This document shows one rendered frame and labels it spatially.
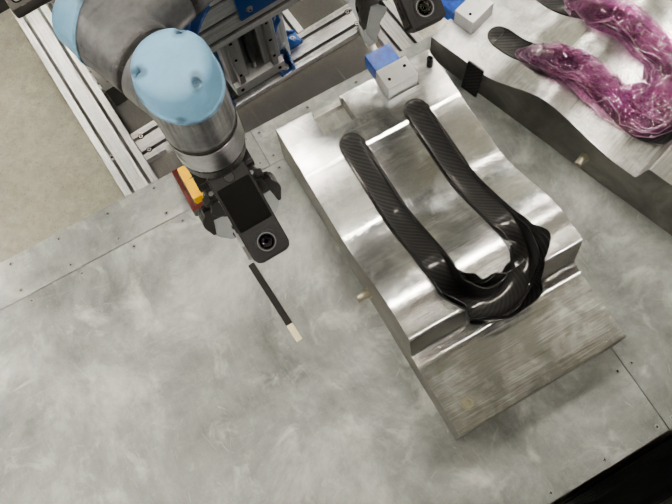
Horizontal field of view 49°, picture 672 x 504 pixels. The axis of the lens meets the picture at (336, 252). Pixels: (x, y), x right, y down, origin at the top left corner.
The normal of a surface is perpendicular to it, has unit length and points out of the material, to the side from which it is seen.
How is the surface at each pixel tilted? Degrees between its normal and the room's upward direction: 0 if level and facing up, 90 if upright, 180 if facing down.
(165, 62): 0
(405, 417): 0
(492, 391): 0
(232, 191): 32
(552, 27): 24
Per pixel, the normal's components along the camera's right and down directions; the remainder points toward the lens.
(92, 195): -0.07, -0.32
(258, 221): 0.22, 0.15
